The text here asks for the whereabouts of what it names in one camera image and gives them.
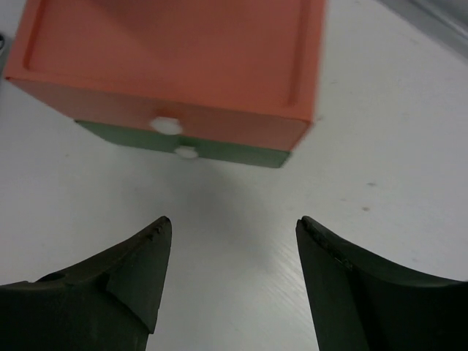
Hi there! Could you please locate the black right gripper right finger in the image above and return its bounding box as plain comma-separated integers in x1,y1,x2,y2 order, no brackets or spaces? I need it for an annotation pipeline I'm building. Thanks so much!
295,216,467,350

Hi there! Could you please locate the aluminium table frame rail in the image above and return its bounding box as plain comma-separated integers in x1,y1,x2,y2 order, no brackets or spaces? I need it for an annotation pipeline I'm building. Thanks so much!
398,0,468,61

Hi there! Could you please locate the orange top drawer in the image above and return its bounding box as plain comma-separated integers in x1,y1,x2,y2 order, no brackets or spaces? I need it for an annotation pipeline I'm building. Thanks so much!
9,78,310,151

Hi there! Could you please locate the orange drawer cabinet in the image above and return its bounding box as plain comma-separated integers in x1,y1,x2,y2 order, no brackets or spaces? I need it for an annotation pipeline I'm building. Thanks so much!
4,0,329,124

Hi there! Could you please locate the green bottom drawer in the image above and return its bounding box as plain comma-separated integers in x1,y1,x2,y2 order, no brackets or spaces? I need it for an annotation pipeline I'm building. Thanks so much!
76,121,291,168

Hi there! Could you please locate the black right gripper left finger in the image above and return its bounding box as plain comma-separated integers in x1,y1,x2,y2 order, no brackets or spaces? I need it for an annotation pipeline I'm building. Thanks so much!
1,216,172,350

